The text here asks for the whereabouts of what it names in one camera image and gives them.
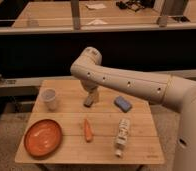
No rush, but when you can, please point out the wooden table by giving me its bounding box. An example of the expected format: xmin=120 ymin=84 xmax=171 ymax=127
xmin=14 ymin=79 xmax=166 ymax=166

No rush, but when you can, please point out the orange bowl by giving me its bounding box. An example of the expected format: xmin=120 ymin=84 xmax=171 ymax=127
xmin=24 ymin=119 xmax=62 ymax=157

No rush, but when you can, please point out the translucent white cup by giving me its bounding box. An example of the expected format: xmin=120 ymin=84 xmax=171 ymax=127
xmin=40 ymin=89 xmax=57 ymax=111

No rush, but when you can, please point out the grey metal post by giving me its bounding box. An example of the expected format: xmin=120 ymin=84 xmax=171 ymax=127
xmin=157 ymin=0 xmax=189 ymax=28
xmin=71 ymin=0 xmax=81 ymax=30

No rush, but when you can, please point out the blue sponge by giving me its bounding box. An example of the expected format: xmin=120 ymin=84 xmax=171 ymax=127
xmin=114 ymin=96 xmax=132 ymax=113

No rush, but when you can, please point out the black cables bundle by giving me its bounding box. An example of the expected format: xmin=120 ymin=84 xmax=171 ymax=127
xmin=115 ymin=0 xmax=155 ymax=12

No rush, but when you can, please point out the white squeeze bottle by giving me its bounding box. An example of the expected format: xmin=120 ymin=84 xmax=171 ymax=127
xmin=115 ymin=118 xmax=130 ymax=157

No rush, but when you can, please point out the orange carrot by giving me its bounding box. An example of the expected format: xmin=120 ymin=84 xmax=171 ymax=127
xmin=84 ymin=119 xmax=93 ymax=142

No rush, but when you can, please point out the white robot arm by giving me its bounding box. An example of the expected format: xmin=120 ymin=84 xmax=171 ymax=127
xmin=70 ymin=47 xmax=196 ymax=171

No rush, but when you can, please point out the grey metal post right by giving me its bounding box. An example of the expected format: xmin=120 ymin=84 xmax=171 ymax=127
xmin=157 ymin=0 xmax=189 ymax=28

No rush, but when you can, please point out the white paper sheet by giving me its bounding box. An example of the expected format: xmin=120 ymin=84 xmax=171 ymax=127
xmin=85 ymin=4 xmax=106 ymax=10

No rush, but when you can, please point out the grey brown sponge block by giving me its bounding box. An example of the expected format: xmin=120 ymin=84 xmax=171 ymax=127
xmin=83 ymin=95 xmax=94 ymax=107

